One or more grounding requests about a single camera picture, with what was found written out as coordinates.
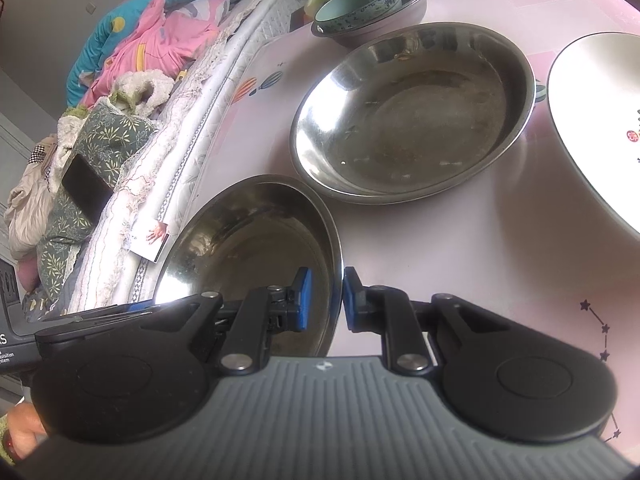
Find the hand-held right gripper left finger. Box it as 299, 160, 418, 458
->
140, 267, 314, 374

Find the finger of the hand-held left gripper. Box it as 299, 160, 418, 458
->
35, 307, 156, 361

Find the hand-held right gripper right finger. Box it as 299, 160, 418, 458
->
342, 266, 511, 377

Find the medium stainless steel bowl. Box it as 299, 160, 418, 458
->
152, 174, 344, 362

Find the large stainless steel bowl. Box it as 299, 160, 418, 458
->
289, 21, 537, 206

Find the small stainless steel bowl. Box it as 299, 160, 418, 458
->
311, 0, 434, 50

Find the white plate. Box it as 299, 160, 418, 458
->
546, 32, 640, 242

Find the blue ceramic bowl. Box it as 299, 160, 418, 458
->
314, 0, 403, 36

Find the person's left hand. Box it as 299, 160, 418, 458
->
6, 400, 49, 463

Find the beige clothing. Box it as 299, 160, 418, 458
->
3, 135, 59, 261

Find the printed paper card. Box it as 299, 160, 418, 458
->
130, 219, 174, 264

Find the black phone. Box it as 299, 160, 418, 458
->
60, 153, 117, 226

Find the green leaf-print pillow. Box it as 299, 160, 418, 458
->
37, 104, 157, 287

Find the white fleecy garment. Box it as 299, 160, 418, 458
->
57, 70, 174, 147

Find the pink quilt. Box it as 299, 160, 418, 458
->
80, 0, 231, 109

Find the blue quilt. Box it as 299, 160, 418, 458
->
65, 0, 234, 107

